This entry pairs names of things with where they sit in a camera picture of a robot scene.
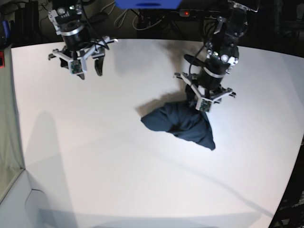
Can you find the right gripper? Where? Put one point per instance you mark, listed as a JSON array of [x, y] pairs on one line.
[[79, 46]]

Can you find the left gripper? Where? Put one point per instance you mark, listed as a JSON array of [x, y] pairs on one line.
[[207, 83]]

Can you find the dark blue t-shirt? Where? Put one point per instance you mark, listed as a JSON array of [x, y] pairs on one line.
[[183, 122]]

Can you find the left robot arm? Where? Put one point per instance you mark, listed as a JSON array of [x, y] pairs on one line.
[[216, 58]]

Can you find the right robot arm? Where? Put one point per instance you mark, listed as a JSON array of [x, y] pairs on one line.
[[67, 15]]

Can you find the blue overhead box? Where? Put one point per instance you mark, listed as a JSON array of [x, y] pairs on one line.
[[148, 4]]

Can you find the red box at left edge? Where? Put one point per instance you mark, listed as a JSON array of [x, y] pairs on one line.
[[2, 59]]

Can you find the blue cylinder at left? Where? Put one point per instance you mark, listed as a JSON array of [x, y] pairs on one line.
[[6, 28]]

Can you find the black power strip red light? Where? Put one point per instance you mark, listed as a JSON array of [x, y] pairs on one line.
[[190, 13]]

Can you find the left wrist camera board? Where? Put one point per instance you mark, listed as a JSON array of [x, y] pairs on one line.
[[203, 105]]

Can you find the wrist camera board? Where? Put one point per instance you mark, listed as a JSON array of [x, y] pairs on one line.
[[75, 67], [203, 105]]

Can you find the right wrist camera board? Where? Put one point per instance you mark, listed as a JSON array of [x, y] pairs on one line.
[[75, 67]]

